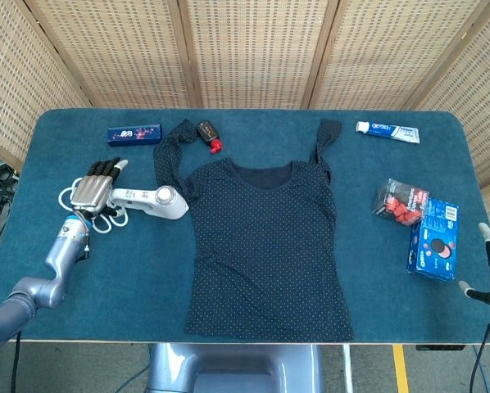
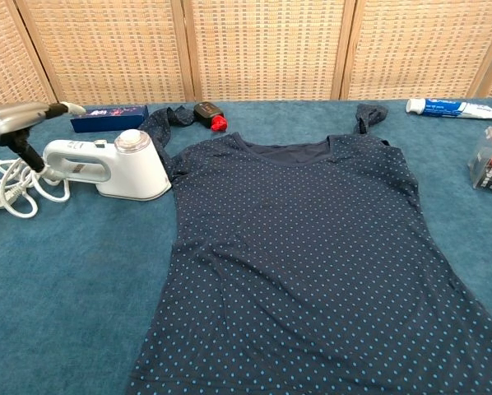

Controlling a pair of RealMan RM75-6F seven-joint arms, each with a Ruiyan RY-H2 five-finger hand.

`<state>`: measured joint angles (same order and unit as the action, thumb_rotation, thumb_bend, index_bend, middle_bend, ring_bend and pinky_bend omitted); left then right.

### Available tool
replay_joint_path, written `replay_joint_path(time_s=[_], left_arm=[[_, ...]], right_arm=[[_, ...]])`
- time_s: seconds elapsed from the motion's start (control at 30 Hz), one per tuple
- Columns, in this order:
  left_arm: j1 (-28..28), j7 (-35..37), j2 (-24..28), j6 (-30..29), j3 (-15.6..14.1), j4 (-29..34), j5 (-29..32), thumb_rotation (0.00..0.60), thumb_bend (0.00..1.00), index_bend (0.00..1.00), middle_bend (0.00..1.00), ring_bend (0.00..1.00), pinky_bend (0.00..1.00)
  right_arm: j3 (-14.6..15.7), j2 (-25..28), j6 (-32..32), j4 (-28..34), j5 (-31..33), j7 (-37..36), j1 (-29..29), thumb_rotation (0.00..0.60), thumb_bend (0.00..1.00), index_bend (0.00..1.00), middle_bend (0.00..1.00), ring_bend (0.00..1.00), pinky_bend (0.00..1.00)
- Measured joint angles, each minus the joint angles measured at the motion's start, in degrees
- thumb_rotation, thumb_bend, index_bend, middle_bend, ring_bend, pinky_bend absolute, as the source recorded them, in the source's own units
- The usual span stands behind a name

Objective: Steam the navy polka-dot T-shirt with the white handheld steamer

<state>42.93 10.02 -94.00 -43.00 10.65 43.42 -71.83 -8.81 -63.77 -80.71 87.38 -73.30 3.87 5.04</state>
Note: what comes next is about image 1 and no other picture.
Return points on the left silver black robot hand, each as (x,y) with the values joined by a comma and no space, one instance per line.
(91,192)

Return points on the white handheld steam iron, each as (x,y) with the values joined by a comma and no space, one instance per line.
(171,204)

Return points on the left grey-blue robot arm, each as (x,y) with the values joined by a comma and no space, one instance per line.
(56,256)

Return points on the dark blue rectangular carton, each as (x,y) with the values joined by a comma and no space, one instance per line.
(134,135)

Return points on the blue Oreo cookie box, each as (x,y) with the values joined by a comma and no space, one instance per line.
(433,245)

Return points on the clear box with red pieces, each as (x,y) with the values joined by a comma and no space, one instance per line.
(398,202)

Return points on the black bottle with red cap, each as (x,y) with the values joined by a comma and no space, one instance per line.
(206,131)

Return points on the white table leg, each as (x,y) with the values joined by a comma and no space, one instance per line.
(347,368)

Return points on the white blue toothpaste tube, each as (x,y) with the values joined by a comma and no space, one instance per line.
(388,131)

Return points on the navy polka dot shirt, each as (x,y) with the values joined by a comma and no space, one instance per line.
(269,245)

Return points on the woven wicker folding screen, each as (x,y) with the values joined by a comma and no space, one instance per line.
(253,53)

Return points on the grey-blue robot torso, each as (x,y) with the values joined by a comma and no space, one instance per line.
(237,368)

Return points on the black bracket under table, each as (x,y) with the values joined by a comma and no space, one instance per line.
(439,347)

